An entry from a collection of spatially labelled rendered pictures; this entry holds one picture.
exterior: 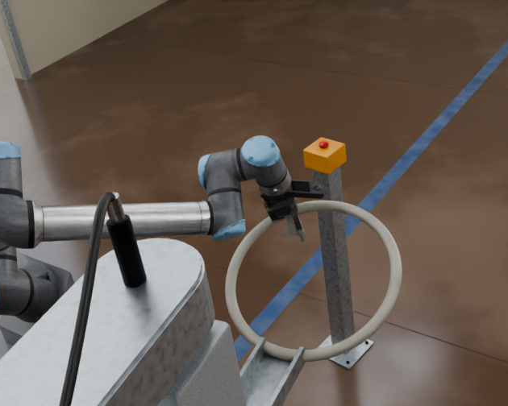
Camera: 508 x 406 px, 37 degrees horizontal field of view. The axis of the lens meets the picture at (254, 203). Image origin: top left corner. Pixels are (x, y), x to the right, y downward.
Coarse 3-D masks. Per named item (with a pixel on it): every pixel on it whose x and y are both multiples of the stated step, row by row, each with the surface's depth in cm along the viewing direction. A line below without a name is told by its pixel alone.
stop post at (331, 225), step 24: (312, 144) 295; (336, 144) 292; (312, 168) 294; (336, 168) 296; (336, 192) 301; (336, 216) 306; (336, 240) 311; (336, 264) 318; (336, 288) 326; (336, 312) 334; (336, 336) 344; (336, 360) 344
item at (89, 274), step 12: (108, 192) 118; (108, 204) 116; (96, 216) 113; (96, 228) 112; (96, 240) 111; (96, 252) 111; (96, 264) 110; (84, 276) 109; (84, 288) 108; (84, 300) 108; (84, 312) 107; (84, 324) 107; (84, 336) 106; (72, 348) 105; (72, 360) 104; (72, 372) 104; (72, 384) 103; (60, 396) 103; (72, 396) 103
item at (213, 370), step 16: (208, 336) 138; (224, 336) 139; (208, 352) 135; (224, 352) 140; (192, 368) 132; (208, 368) 135; (224, 368) 141; (176, 384) 129; (192, 384) 131; (208, 384) 136; (224, 384) 142; (240, 384) 148; (160, 400) 129; (176, 400) 127; (192, 400) 131; (208, 400) 137; (224, 400) 143; (240, 400) 149
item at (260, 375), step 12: (300, 348) 191; (252, 360) 191; (264, 360) 195; (276, 360) 194; (300, 360) 190; (240, 372) 187; (252, 372) 192; (264, 372) 192; (276, 372) 191; (288, 372) 185; (252, 384) 189; (264, 384) 188; (276, 384) 188; (288, 384) 185; (252, 396) 186; (264, 396) 185; (276, 396) 179
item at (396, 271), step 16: (304, 208) 217; (320, 208) 216; (336, 208) 214; (352, 208) 212; (272, 224) 218; (368, 224) 208; (384, 240) 203; (240, 256) 214; (400, 256) 200; (400, 272) 197; (384, 304) 192; (240, 320) 202; (384, 320) 191; (256, 336) 198; (352, 336) 190; (368, 336) 190; (272, 352) 194; (288, 352) 193; (304, 352) 191; (320, 352) 190; (336, 352) 189
